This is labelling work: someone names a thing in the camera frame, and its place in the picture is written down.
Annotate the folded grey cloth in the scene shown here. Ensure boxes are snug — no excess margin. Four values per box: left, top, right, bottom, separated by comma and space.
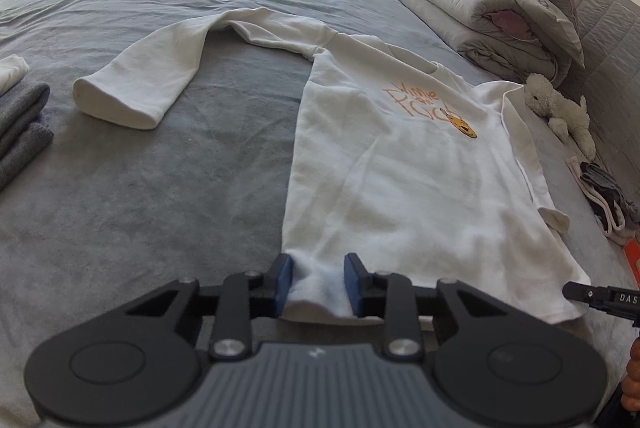
0, 82, 55, 191

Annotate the white plush toy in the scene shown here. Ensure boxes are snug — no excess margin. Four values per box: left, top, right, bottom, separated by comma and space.
522, 72, 598, 161

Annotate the small pile of clothes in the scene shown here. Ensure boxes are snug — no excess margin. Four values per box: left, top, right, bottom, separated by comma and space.
565, 158, 640, 246

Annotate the person's right hand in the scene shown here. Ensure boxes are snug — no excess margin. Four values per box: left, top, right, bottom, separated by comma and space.
620, 337, 640, 411

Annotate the white long-sleeve sweatshirt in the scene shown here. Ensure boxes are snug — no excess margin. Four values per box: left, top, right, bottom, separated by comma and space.
72, 6, 593, 326

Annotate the folded white cloth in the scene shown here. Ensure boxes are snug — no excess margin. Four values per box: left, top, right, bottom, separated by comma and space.
0, 55, 30, 97

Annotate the grey quilted bedspread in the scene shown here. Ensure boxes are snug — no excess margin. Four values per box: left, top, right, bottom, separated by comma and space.
562, 0, 640, 169

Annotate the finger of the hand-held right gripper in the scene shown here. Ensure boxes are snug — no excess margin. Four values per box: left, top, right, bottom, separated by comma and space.
562, 282, 608, 309

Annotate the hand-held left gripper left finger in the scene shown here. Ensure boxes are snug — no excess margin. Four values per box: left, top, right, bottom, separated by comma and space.
122, 254, 293, 361

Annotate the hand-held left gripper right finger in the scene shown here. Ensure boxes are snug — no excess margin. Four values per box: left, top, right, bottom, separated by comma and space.
342, 253, 506, 361

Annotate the orange book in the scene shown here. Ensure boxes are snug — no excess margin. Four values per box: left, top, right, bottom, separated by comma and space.
624, 240, 640, 289

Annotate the light grey folded blanket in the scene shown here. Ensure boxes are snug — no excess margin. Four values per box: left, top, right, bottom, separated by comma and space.
395, 0, 501, 58

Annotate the bed with grey sheet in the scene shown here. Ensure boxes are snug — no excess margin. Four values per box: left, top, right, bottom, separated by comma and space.
0, 0, 640, 428

